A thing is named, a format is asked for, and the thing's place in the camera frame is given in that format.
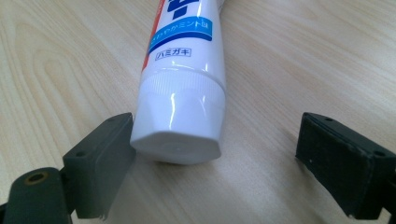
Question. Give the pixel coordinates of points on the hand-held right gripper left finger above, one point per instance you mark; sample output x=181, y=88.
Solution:
x=93, y=165

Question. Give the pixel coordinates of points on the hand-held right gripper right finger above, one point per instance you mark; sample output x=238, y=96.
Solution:
x=342, y=168

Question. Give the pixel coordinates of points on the white toothpaste tube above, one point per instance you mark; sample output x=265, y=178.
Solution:
x=180, y=102

